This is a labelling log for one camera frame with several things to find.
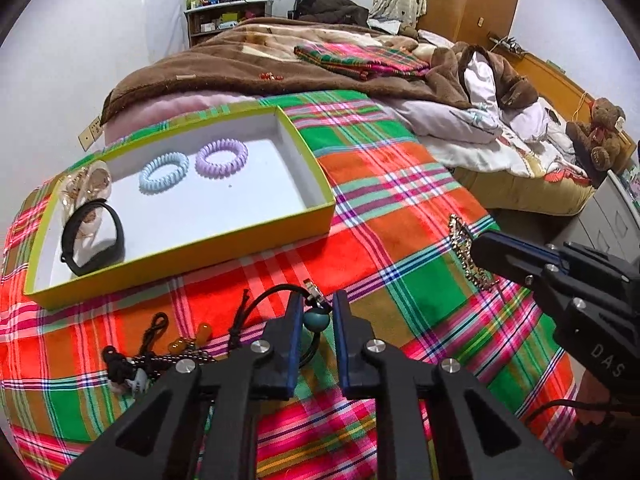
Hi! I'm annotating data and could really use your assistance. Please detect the black wide hair band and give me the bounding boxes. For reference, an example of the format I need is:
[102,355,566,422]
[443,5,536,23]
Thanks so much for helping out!
[60,199,126,277]

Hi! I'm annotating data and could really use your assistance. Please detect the wooden shelf desk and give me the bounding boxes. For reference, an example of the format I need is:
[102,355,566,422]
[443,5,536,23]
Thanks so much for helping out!
[184,0,273,48]

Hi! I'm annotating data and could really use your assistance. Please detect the brown teddy bear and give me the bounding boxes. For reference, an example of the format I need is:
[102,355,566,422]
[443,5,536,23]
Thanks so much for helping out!
[565,97,628,171]

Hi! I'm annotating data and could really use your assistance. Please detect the blue spiral hair tie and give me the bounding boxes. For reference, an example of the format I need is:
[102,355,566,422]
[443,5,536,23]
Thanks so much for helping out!
[139,151,189,196]

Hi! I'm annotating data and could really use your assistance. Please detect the black cord amber beads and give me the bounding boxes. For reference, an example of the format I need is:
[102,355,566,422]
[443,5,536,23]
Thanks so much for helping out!
[137,312,213,356]

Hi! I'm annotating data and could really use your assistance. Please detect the dark jacket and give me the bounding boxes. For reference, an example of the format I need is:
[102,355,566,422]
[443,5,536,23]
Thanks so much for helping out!
[292,0,371,25]

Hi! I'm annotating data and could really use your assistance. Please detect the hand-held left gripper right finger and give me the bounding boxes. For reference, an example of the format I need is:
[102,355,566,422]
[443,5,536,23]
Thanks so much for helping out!
[332,290,573,480]

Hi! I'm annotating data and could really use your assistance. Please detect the rhinestone hair clip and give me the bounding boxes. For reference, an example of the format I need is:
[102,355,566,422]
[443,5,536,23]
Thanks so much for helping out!
[447,214,501,291]

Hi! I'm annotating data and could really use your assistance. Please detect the black cable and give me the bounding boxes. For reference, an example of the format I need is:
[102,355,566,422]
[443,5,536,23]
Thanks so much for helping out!
[520,397,601,426]

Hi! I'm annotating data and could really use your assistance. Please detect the wall outlet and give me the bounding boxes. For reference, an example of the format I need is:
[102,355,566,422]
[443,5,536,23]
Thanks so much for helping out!
[78,116,104,151]

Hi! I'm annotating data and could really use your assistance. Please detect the brown fleece blanket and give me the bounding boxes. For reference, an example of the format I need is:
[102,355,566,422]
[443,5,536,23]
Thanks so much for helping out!
[102,16,538,126]

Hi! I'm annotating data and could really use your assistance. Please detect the wooden headboard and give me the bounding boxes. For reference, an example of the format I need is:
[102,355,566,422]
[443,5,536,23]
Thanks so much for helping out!
[487,35,640,161]

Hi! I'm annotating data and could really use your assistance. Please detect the yellow-green cardboard box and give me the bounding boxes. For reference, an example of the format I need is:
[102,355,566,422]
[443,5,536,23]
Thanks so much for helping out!
[22,105,337,311]

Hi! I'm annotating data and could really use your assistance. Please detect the purple spiral hair tie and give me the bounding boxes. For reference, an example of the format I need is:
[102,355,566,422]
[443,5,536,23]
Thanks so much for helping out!
[195,137,249,179]

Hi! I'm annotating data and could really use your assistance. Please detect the pink pillow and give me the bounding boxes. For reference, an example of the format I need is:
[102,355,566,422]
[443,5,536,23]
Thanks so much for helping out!
[102,91,261,143]

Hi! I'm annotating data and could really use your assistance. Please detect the beige hair claw clip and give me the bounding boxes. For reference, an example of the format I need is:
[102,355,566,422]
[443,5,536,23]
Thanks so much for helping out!
[60,160,113,261]

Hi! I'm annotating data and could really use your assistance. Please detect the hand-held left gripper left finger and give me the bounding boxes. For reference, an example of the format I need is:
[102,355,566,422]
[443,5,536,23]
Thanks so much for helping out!
[60,290,306,480]

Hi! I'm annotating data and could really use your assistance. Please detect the grey drawer cabinet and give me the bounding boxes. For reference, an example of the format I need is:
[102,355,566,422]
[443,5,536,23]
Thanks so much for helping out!
[547,170,640,281]

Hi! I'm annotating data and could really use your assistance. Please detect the wooden wardrobe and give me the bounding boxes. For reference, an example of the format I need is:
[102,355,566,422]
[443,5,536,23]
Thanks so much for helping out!
[417,0,526,56]

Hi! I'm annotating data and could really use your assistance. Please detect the dark beaded bracelet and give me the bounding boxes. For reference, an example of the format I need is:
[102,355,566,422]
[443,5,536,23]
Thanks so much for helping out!
[132,350,217,370]

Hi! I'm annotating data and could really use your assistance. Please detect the black hair tie teal bead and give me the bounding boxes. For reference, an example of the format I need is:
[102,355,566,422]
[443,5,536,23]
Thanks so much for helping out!
[227,280,333,366]

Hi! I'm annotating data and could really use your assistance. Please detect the yellow bed base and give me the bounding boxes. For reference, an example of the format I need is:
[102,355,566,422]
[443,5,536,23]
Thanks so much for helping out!
[452,167,596,216]

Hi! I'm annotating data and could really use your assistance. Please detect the plaid bed sheet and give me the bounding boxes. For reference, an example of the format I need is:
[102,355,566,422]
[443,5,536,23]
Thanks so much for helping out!
[0,89,576,480]

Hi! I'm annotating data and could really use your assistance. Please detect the folded plaid cloth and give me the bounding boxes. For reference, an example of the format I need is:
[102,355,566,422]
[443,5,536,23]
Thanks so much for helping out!
[294,42,431,81]

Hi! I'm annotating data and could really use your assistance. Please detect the white quilt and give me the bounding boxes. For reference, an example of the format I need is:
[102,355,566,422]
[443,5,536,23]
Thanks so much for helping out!
[385,52,591,178]

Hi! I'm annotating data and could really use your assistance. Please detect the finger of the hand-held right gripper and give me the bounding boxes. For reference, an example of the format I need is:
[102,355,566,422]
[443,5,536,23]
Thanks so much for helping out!
[471,234,547,288]
[485,231,564,264]

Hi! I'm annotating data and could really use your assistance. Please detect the black hair tie white charm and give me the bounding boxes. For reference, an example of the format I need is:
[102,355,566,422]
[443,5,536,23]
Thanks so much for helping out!
[102,345,151,396]

